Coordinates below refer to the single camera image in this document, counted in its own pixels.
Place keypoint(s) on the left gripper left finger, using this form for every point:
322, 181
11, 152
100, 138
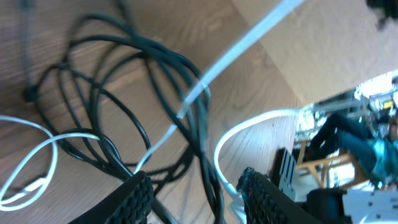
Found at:
130, 203

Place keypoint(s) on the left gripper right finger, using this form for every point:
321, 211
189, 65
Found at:
265, 203

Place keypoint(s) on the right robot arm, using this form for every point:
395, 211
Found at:
353, 206

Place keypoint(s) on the wooden chair in background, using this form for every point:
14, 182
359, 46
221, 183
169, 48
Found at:
318, 169

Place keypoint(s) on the seated person in background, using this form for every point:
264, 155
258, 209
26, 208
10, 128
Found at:
377, 155

